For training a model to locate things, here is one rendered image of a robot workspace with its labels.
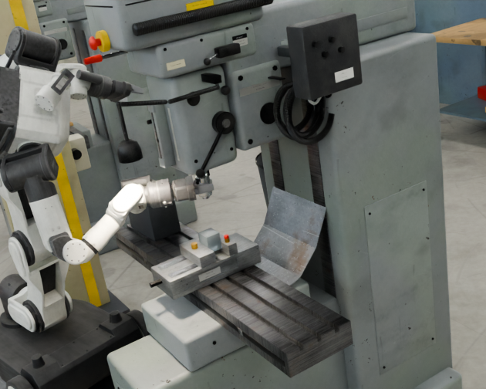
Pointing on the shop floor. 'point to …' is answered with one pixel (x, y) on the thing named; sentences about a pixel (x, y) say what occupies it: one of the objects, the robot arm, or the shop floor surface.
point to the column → (379, 211)
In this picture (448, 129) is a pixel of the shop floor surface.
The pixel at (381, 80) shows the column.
